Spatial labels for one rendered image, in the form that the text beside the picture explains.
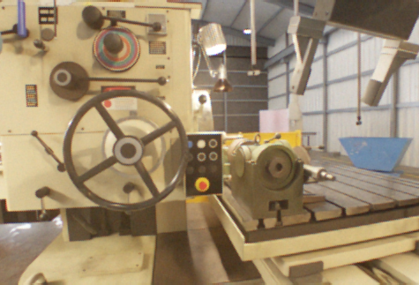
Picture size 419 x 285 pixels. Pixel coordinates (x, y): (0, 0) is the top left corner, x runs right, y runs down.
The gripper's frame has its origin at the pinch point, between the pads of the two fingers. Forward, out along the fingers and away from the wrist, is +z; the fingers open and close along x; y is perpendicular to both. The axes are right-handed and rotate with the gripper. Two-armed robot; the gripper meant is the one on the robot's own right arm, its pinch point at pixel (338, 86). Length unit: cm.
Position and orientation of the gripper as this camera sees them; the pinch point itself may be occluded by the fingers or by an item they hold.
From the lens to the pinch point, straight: 40.3
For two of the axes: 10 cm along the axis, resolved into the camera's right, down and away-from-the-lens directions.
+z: -1.4, 8.8, 4.5
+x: 9.9, 1.0, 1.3
